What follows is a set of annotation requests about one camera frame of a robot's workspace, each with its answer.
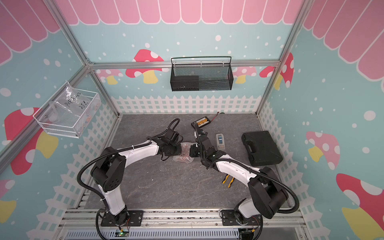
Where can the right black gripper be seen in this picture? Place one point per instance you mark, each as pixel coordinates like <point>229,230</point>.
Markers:
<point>190,153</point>

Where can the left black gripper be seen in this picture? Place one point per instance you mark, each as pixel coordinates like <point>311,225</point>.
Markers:
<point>178,151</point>

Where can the clear bubble wrap sheet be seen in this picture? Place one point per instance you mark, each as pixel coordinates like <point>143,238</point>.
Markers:
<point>184,157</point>

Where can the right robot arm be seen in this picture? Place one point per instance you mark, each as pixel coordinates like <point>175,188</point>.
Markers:
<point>268,195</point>

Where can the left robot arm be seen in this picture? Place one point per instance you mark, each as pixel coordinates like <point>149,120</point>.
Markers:
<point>104,175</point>

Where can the white blue tape dispenser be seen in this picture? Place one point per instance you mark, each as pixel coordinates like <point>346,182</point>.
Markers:
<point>220,142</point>

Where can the black battery charger board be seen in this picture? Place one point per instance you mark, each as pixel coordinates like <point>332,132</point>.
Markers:
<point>201,123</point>

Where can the yellow blue pliers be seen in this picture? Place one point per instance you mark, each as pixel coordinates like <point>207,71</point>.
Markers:
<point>228,179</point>

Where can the black plastic tool case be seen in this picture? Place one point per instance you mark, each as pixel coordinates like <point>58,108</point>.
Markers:
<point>261,149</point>

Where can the black box in basket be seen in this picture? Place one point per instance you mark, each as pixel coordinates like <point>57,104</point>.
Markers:
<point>185,83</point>

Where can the clear plastic labelled bag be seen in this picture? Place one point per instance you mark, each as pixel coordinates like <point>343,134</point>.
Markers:
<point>73,110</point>

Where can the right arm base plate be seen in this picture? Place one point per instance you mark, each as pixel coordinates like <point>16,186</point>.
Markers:
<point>234,218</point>

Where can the black mesh wall basket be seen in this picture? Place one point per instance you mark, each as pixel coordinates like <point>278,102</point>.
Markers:
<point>215,73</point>

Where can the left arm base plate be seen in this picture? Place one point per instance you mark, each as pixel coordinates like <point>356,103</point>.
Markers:
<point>127,218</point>

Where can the white ribbed cable duct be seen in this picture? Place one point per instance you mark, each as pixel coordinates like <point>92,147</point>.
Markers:
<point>171,234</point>

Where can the white wire wall basket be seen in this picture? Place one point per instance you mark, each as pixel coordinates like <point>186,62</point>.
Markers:
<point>41,116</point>

